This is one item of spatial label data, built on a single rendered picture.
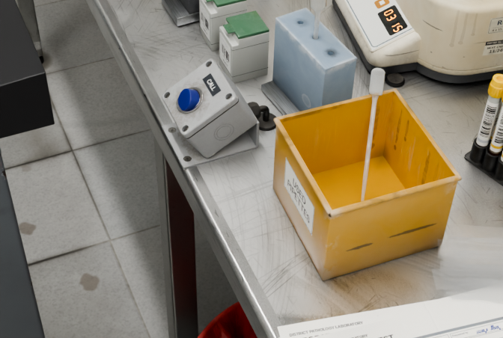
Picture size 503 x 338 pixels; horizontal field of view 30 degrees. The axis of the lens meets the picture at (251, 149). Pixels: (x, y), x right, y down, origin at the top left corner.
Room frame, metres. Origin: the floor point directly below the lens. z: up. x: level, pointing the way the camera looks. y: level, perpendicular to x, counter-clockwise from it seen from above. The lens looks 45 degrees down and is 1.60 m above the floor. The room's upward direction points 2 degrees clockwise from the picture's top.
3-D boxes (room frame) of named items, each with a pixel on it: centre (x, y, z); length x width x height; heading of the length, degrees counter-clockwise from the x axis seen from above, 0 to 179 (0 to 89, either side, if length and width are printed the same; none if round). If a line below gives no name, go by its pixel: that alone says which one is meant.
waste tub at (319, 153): (0.63, -0.11, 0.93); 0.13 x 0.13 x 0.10; 22
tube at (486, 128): (0.72, -0.25, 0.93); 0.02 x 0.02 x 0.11
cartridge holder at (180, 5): (0.98, 0.07, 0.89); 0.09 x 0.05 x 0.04; 117
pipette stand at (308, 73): (0.80, -0.06, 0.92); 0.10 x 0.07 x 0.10; 31
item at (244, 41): (0.86, 0.01, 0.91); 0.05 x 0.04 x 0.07; 114
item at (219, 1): (0.92, 0.04, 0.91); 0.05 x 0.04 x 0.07; 114
